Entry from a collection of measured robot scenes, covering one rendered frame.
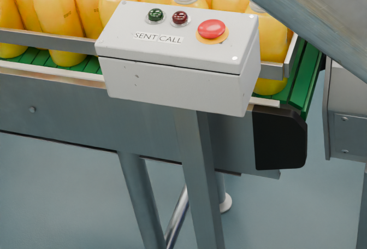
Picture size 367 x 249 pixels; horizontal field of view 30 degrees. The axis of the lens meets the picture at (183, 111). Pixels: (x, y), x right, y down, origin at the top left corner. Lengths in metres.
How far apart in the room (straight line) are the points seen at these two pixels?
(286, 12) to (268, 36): 0.67
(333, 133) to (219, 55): 0.45
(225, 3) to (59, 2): 0.27
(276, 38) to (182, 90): 0.18
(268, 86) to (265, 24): 0.12
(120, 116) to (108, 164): 1.05
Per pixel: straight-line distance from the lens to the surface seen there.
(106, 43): 0.92
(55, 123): 1.28
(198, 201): 1.16
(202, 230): 1.23
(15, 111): 1.31
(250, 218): 2.04
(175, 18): 0.92
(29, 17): 1.21
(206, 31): 0.89
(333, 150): 1.34
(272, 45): 1.02
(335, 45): 0.36
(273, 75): 1.04
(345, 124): 1.21
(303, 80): 1.12
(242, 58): 0.87
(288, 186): 2.11
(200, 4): 1.03
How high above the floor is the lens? 1.67
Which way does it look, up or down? 46 degrees down
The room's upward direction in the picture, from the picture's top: 10 degrees counter-clockwise
